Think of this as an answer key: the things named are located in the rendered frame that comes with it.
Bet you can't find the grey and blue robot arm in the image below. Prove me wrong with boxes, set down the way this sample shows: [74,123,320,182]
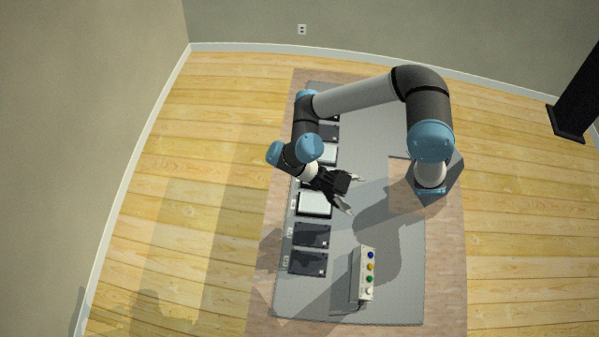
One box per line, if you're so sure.
[266,65,455,197]

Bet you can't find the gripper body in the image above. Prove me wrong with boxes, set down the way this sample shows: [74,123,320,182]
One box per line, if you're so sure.
[308,162,352,197]

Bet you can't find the white control panel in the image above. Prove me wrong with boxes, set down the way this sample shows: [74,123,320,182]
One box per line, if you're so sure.
[348,244,375,313]

